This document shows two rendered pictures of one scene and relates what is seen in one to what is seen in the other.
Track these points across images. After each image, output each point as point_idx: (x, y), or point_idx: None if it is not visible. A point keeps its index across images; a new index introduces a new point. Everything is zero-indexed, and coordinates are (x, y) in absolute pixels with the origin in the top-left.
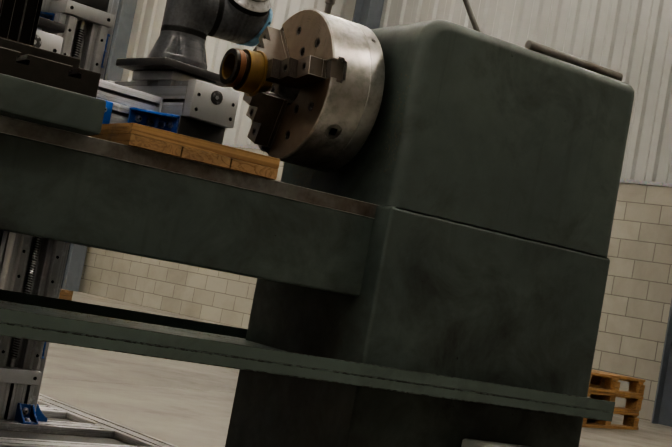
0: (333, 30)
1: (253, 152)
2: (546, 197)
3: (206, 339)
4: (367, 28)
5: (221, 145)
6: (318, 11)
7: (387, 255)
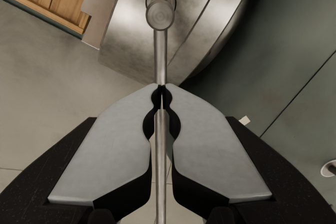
0: (102, 56)
1: (60, 23)
2: None
3: (64, 31)
4: (187, 69)
5: (33, 9)
6: (111, 15)
7: None
